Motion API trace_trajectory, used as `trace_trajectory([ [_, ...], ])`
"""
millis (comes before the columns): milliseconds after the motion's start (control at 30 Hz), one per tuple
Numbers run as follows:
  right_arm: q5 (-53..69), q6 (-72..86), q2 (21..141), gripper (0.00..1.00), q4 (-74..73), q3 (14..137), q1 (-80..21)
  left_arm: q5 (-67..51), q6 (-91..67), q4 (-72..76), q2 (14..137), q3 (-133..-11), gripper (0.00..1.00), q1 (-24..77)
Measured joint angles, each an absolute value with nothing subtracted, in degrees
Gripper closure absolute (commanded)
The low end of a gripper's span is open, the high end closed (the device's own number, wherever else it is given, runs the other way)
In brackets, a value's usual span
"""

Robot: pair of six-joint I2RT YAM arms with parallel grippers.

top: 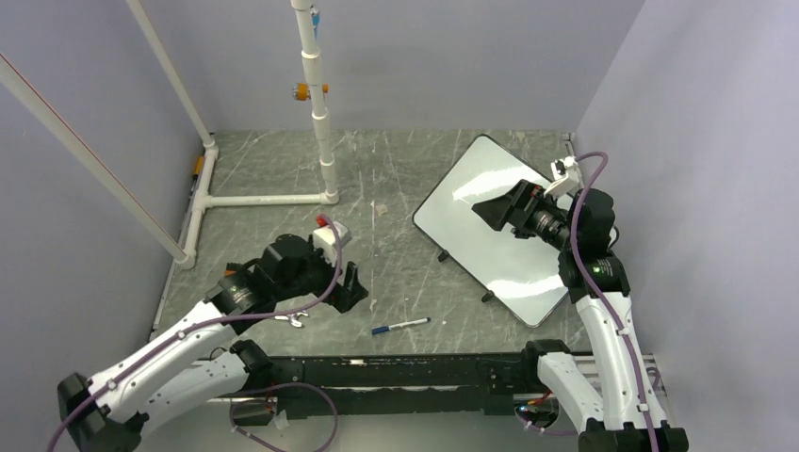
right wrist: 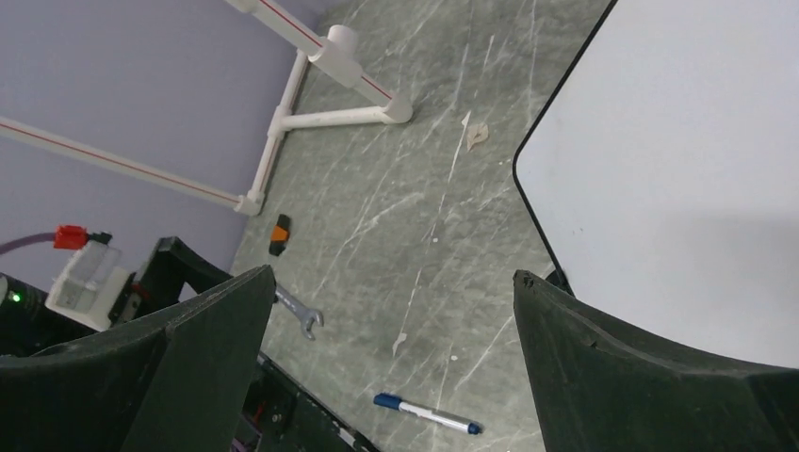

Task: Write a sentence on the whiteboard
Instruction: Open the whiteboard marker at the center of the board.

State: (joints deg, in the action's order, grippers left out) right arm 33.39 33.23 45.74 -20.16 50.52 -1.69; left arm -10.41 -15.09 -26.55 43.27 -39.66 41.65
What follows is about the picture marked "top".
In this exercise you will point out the orange knob on pipe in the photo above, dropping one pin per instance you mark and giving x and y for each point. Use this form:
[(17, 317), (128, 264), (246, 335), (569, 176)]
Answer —
[(301, 92)]

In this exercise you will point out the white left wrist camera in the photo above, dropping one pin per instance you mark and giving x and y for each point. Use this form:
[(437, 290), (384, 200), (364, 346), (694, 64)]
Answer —
[(328, 235)]

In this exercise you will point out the white pvc pipe frame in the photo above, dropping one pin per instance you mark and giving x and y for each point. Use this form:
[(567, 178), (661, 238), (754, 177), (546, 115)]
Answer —
[(185, 255)]

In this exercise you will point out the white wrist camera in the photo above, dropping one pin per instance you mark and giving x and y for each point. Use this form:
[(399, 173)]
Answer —
[(566, 174), (328, 235)]

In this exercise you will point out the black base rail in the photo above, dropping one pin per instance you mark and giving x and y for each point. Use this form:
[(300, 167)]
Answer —
[(490, 383)]

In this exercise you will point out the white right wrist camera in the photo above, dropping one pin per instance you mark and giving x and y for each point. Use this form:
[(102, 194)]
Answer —
[(566, 174)]

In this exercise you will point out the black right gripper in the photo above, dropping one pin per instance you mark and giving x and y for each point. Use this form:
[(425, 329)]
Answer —
[(516, 206)]

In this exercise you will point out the white whiteboard black frame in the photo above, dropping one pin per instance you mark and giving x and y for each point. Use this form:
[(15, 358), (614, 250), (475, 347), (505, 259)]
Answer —
[(520, 273)]

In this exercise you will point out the silver open-end wrench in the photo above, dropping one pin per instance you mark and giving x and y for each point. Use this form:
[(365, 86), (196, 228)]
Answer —
[(294, 320)]

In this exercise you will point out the orange black small tool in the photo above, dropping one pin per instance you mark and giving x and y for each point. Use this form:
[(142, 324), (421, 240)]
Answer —
[(198, 167)]

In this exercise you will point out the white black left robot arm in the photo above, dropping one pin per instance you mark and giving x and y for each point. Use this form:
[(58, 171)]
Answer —
[(202, 355)]

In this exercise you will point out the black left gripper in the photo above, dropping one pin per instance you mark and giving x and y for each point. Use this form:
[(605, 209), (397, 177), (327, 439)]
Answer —
[(350, 291)]

